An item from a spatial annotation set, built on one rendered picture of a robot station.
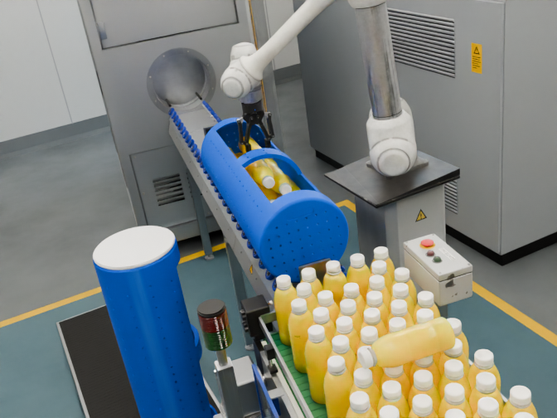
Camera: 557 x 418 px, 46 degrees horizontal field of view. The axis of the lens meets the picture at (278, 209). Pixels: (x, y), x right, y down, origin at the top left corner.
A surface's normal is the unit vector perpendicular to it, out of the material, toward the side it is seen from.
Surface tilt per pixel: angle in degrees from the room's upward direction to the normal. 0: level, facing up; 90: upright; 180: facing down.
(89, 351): 0
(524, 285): 0
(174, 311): 91
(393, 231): 90
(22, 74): 90
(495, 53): 90
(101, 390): 0
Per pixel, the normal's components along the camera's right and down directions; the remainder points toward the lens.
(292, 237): 0.30, 0.39
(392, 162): -0.11, 0.58
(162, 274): 0.70, 0.23
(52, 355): -0.14, -0.89
